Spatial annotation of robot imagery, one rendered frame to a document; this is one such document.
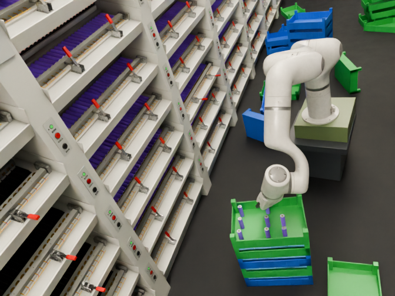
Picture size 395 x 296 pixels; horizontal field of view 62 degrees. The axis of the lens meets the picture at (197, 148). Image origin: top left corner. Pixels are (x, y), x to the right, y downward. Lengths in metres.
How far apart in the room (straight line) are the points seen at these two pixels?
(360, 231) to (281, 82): 0.96
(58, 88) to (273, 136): 0.71
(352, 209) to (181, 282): 0.96
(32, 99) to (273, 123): 0.74
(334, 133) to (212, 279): 0.96
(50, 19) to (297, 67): 0.80
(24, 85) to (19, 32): 0.14
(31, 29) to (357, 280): 1.56
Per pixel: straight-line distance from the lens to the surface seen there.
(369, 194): 1.98
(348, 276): 1.69
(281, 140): 1.14
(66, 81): 1.14
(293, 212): 1.48
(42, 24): 1.09
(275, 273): 1.57
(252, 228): 1.45
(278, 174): 1.13
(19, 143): 1.00
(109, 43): 1.33
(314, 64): 1.26
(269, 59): 1.32
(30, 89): 1.02
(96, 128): 1.23
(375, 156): 2.19
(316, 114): 1.82
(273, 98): 1.13
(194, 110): 1.88
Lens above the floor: 1.49
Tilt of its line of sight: 38 degrees down
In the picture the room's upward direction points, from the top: 20 degrees counter-clockwise
